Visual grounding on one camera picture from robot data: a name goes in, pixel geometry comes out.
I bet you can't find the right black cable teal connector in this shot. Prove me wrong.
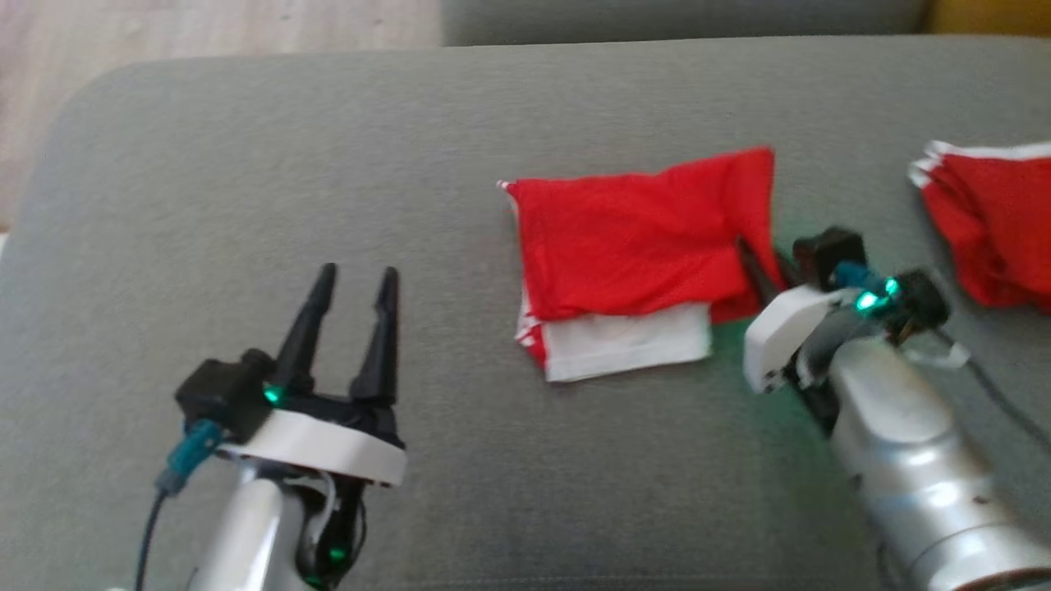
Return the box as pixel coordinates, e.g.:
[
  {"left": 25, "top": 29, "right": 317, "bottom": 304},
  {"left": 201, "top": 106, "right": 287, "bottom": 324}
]
[{"left": 833, "top": 262, "right": 1051, "bottom": 454}]

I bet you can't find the black cable teal connector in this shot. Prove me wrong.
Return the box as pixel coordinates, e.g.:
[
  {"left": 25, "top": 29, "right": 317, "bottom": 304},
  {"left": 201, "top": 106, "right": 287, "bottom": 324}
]
[
  {"left": 135, "top": 418, "right": 225, "bottom": 591},
  {"left": 833, "top": 262, "right": 1051, "bottom": 454}
]

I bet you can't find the red garment with white trim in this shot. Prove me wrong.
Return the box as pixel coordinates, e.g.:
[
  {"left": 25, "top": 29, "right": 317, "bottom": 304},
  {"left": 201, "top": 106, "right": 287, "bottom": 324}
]
[{"left": 906, "top": 139, "right": 1051, "bottom": 318}]

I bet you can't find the red Bulls basketball jersey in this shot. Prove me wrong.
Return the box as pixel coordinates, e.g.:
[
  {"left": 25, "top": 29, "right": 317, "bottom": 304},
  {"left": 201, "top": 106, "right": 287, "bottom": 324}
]
[{"left": 496, "top": 145, "right": 791, "bottom": 385}]

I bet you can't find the left black cable teal connector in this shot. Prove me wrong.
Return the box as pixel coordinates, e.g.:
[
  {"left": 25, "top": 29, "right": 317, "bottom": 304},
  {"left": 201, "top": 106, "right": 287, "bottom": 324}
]
[{"left": 135, "top": 418, "right": 225, "bottom": 591}]

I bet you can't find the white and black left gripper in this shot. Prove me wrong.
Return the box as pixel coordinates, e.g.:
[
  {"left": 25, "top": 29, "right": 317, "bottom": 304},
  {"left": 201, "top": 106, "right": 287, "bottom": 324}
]
[{"left": 220, "top": 262, "right": 409, "bottom": 589}]

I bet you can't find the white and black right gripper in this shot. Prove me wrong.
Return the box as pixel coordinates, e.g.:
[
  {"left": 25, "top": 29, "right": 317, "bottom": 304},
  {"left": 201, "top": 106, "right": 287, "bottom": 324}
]
[{"left": 736, "top": 236, "right": 856, "bottom": 429}]

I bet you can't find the white right cable tag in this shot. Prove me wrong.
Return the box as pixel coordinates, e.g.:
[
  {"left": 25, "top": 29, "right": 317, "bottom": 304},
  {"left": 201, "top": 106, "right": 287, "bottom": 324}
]
[{"left": 902, "top": 343, "right": 971, "bottom": 372}]

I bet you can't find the grey sofa chaise cushion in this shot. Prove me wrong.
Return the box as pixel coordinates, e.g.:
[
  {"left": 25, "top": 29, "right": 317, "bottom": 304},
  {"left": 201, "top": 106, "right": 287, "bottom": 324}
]
[{"left": 0, "top": 34, "right": 1051, "bottom": 591}]

